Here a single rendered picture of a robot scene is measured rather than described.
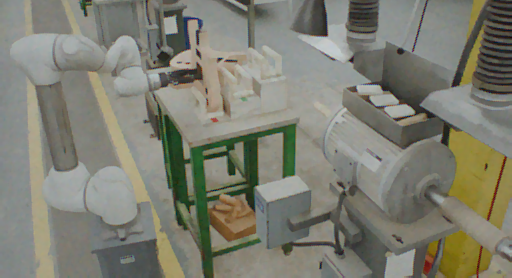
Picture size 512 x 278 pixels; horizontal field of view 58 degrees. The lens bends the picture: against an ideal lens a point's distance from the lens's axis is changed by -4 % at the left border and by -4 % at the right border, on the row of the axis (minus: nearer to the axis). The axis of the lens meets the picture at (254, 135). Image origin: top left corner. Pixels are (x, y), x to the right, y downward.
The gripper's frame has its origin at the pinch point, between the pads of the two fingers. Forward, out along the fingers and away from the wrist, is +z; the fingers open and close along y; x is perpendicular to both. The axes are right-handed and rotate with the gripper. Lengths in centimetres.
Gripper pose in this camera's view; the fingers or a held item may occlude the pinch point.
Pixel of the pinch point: (199, 73)
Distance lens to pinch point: 238.0
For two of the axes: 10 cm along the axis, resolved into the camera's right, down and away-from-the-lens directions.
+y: 3.8, 4.5, -8.1
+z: 9.3, -2.0, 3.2
